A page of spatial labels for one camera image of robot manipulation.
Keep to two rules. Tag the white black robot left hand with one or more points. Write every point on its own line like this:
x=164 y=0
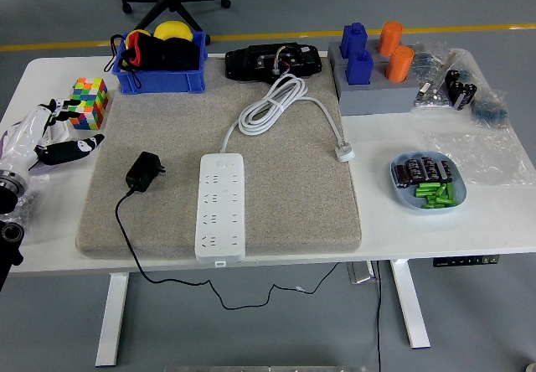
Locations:
x=25 y=137

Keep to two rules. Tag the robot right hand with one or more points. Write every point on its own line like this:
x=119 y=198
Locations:
x=531 y=367

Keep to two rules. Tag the white power strip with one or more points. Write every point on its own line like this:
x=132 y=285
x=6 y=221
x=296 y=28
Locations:
x=222 y=213

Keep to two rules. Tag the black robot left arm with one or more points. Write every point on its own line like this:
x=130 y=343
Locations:
x=8 y=234

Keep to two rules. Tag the bag of screws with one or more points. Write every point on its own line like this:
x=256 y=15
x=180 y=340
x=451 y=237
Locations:
x=33 y=200

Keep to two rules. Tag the colourful puzzle cube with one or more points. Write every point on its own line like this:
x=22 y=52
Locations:
x=94 y=99

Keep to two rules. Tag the black table control panel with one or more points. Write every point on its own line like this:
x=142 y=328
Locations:
x=465 y=261

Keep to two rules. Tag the white table leg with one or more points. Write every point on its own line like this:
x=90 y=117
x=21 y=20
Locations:
x=112 y=317
x=410 y=305

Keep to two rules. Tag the black red yellow pouch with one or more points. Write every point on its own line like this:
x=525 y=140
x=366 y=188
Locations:
x=144 y=51

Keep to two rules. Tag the blue plastic bin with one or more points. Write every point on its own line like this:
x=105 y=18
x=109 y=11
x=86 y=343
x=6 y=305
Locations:
x=163 y=82

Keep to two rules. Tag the black cloth bundle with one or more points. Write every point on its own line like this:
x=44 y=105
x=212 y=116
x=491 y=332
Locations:
x=182 y=55

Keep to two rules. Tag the yellow ball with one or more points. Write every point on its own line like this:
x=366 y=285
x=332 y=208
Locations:
x=173 y=29

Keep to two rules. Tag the green battery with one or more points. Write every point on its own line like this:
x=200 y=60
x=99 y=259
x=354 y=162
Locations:
x=450 y=192
x=441 y=191
x=437 y=205
x=427 y=185
x=425 y=192
x=439 y=200

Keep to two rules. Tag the metal box under table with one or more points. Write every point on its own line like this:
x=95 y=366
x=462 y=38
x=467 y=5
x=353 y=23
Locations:
x=360 y=272

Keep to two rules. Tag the black capacitor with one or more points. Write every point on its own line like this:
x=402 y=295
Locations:
x=402 y=176
x=413 y=168
x=428 y=167
x=448 y=171
x=439 y=170

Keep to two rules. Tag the light blue plate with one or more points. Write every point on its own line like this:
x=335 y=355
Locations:
x=404 y=196

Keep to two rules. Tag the clear empty plastic bag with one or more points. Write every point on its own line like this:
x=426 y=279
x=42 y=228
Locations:
x=481 y=158

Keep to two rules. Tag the black electronic device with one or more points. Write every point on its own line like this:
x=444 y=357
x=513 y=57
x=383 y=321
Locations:
x=247 y=64

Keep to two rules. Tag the bag of small blue parts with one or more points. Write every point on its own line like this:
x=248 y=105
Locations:
x=490 y=110

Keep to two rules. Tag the grey-brown mat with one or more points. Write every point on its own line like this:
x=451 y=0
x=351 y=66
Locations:
x=293 y=200

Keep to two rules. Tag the bag of black capacitors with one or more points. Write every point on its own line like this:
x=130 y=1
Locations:
x=460 y=87

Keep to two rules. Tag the bag of metal parts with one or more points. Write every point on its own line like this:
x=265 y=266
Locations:
x=431 y=95

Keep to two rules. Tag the grey block base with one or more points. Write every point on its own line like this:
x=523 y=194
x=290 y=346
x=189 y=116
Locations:
x=333 y=53
x=377 y=99

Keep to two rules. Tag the bag of blue resistors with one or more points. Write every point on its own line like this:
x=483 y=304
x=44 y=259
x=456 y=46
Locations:
x=429 y=60

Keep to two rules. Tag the orange cylinder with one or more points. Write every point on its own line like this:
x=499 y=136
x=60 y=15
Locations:
x=399 y=64
x=390 y=39

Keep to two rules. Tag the blue block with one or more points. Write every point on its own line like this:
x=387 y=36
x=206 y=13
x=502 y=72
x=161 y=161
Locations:
x=354 y=39
x=359 y=68

